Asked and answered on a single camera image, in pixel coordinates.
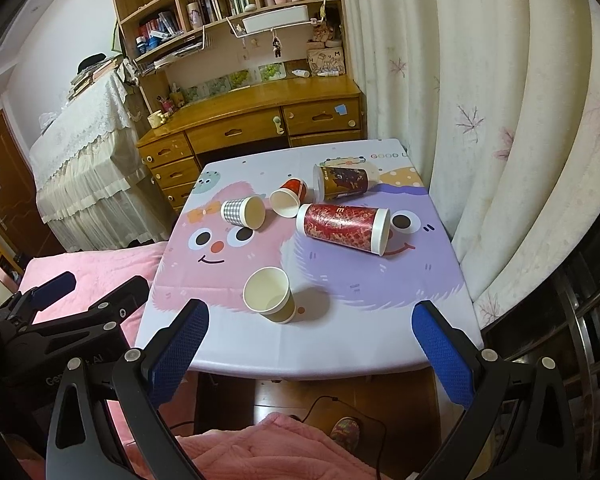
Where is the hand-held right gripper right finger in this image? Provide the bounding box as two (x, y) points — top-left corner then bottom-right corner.
(411, 300), (582, 480)

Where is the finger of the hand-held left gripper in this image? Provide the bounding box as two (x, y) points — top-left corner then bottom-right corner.
(74, 275), (152, 342)
(0, 271), (77, 326)

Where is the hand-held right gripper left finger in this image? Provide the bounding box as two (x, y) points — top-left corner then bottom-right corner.
(44, 298), (211, 480)

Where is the plain beige paper cup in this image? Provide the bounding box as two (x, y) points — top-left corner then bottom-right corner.
(243, 266), (296, 325)

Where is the checked paper cup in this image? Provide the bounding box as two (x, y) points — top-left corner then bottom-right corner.
(220, 195), (266, 231)

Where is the tall red patterned cup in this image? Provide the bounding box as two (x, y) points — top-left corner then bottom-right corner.
(296, 203), (391, 257)

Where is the small red paper cup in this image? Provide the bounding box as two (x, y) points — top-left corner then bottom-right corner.
(270, 178), (309, 219)

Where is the brown and red cup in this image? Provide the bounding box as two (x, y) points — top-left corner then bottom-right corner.
(313, 163), (370, 203)

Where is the pink bed blanket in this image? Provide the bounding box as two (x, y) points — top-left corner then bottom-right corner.
(16, 241), (172, 461)

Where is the cartoon printed tablecloth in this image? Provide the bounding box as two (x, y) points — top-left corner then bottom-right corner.
(134, 138), (485, 377)

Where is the brown wooden door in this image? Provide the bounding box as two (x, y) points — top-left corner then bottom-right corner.
(0, 109), (57, 283)

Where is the colourful slipper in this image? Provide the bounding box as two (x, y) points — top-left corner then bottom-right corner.
(329, 416), (362, 447)

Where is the dark metal rack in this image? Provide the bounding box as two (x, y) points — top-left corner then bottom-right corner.
(480, 220), (600, 480)

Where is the lace covered cabinet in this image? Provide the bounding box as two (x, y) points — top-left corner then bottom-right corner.
(27, 67), (177, 254)

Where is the pink fleece robe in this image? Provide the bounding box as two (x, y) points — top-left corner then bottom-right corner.
(122, 412), (398, 480)

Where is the wooden desk with drawers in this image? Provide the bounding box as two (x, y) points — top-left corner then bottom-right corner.
(137, 76), (369, 214)

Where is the stack of books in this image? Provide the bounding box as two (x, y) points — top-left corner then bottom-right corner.
(66, 55), (123, 102)

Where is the white floral curtain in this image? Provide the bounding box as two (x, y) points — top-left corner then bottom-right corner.
(336, 0), (600, 343)

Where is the printed cardboard box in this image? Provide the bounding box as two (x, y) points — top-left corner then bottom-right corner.
(307, 47), (346, 76)

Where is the white plastic basket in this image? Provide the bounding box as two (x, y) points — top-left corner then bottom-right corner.
(240, 4), (312, 34)

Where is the black floor cable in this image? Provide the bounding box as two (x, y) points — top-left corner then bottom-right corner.
(286, 395), (389, 463)

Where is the white wire shelf rack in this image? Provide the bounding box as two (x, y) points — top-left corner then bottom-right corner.
(133, 29), (216, 77)

